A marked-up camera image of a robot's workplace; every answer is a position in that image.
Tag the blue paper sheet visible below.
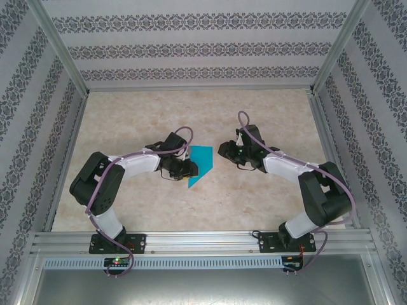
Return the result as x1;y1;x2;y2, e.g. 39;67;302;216
186;145;215;189

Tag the grey metal sheet panel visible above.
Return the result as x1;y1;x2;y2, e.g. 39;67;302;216
9;250;399;305

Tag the left circuit board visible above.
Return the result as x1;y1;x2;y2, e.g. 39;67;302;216
104;257;132;268

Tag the circuit board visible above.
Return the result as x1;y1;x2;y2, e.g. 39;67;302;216
104;257;132;268
282;255;305;266

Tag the right circuit board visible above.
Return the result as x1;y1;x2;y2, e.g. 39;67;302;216
282;255;305;266

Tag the aluminium mounting rail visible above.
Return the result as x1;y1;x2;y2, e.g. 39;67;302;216
29;227;380;255

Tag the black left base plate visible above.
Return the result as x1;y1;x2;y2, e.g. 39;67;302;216
88;233;148;255

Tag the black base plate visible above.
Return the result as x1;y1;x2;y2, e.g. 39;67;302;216
88;233;148;255
258;231;317;254

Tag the aluminium side rail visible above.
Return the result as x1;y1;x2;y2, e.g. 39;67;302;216
309;93;362;229
43;94;89;232

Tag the slotted grey cable duct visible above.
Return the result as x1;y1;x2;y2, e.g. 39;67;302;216
43;256;284;269

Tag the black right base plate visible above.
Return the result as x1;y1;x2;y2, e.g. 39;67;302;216
258;231;317;254

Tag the aluminium frame post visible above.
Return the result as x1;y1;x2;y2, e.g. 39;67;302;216
309;0;372;95
29;0;90;97

